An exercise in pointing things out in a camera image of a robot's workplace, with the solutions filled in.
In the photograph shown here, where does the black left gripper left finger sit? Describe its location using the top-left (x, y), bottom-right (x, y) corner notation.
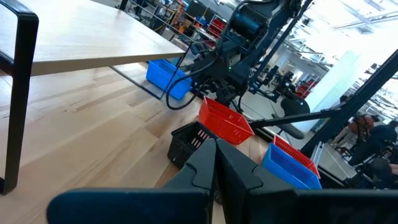
top-left (46, 138), bottom-right (217, 224)

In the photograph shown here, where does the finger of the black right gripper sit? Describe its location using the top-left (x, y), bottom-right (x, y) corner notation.
top-left (214, 88), bottom-right (231, 105)
top-left (228, 88), bottom-right (243, 106)

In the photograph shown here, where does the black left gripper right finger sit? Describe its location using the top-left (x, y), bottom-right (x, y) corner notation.
top-left (215, 138), bottom-right (398, 224)

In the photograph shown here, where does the red slotted plastic basket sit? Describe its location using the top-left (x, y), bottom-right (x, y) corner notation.
top-left (272, 134), bottom-right (321, 179)
top-left (198, 96), bottom-right (255, 146)

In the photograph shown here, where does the blue slotted plastic basket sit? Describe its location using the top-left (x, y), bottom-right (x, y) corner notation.
top-left (261, 142), bottom-right (323, 190)
top-left (146, 58), bottom-right (193, 101)

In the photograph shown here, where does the black slotted plastic basket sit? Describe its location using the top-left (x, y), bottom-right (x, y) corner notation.
top-left (167, 120), bottom-right (218, 170)

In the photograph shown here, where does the wooden shelf with black legs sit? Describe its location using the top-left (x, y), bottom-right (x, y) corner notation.
top-left (0, 0), bottom-right (187, 196)

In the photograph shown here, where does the red storage bin rack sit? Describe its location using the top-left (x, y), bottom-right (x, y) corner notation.
top-left (206, 15), bottom-right (228, 40)
top-left (295, 80), bottom-right (318, 99)

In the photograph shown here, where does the black office chair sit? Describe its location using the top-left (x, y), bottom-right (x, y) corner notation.
top-left (270, 93), bottom-right (312, 141)

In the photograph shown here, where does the person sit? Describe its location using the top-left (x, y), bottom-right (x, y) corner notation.
top-left (331, 113), bottom-right (380, 149)
top-left (348, 119), bottom-right (398, 167)

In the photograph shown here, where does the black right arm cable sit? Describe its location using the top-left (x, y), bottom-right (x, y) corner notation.
top-left (165, 40), bottom-right (218, 111)

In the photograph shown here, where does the black metal rail frame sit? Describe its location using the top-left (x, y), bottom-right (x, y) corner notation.
top-left (248, 0), bottom-right (398, 158)

